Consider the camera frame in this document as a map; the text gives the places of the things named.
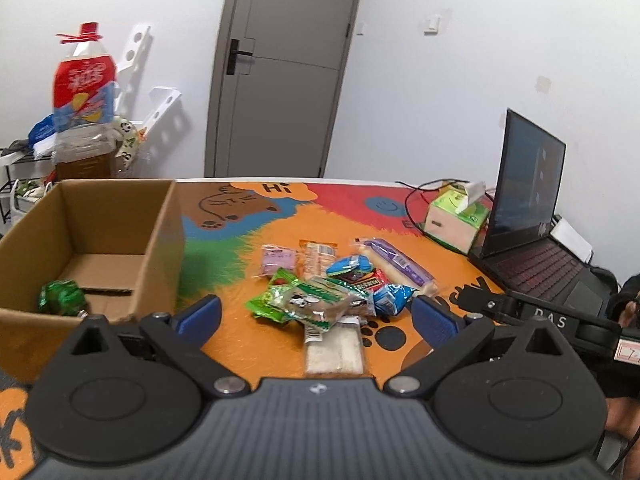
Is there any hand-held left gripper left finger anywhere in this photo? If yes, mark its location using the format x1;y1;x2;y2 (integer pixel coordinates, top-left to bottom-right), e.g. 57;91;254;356
66;296;251;399

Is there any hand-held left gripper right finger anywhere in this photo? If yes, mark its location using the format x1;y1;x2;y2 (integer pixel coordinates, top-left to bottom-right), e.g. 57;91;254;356
382;295;571;396

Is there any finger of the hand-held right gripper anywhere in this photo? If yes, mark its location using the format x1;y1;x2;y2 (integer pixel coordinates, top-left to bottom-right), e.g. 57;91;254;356
456;287;512;322

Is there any long purple snack packet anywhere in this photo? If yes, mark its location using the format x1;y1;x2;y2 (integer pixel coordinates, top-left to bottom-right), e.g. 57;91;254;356
352;237;439;297

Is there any cardboard box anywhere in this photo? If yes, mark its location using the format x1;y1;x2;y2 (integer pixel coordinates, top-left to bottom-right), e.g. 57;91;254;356
0;178;187;384

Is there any pink snack packet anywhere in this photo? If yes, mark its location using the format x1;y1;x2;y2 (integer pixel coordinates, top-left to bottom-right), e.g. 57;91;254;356
257;243;299;279

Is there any blue and white snack packet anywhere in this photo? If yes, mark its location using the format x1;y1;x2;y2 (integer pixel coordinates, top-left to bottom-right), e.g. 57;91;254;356
370;282;419;317

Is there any lime green snack packet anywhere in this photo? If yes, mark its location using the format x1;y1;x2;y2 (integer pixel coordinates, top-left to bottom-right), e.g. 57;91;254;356
245;267;302;324

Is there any brown chocolate snack packet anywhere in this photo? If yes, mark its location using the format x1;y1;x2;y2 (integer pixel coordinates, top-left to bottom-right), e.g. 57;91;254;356
344;267;387;294

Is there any green tissue box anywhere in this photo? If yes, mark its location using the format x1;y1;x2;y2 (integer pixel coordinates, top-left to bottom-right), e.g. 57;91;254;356
424;182;494;255

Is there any teal snack packet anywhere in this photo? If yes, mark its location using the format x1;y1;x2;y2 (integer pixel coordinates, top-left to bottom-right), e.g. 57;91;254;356
326;255;374;279

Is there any white wafer snack packet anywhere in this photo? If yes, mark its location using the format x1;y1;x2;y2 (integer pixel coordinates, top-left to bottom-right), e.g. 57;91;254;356
302;315;366;377

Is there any person's leg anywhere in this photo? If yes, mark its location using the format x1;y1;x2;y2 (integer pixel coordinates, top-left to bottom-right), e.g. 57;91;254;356
602;395;640;442

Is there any clear green-edged snack packet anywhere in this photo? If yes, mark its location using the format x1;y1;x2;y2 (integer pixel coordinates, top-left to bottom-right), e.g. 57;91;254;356
279;275;369;332

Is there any orange snack packet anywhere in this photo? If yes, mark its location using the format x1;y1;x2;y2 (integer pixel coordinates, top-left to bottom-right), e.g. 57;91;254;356
298;240;339;281

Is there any black laptop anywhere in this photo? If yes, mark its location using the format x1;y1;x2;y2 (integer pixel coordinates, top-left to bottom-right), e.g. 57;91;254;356
467;107;619;307

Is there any dark green snack packet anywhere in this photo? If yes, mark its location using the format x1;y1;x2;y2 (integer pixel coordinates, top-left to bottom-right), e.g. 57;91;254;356
39;280;90;317

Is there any black metal rack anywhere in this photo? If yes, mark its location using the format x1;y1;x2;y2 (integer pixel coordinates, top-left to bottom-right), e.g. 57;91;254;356
0;146;57;233

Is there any blue plastic bag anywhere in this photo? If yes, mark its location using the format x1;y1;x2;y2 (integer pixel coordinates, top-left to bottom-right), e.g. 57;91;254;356
27;112;61;149

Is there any grey door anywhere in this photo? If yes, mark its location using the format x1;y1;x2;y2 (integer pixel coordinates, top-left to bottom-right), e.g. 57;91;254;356
204;0;369;179

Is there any large red-label drink bottle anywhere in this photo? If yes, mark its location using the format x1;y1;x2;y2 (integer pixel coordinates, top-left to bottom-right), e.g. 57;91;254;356
50;22;121;181

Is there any black cable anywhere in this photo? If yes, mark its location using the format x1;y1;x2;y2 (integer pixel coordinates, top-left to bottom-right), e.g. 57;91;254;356
395;178;472;242

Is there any short white perforated bracket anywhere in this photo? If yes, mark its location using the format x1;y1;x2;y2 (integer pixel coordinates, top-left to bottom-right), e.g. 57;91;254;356
142;86;182;161

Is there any black door handle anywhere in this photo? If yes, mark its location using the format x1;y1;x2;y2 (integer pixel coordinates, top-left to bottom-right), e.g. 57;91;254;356
226;38;254;75

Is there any tall white perforated bracket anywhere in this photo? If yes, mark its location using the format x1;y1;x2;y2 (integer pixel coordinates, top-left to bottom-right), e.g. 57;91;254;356
116;23;152;122

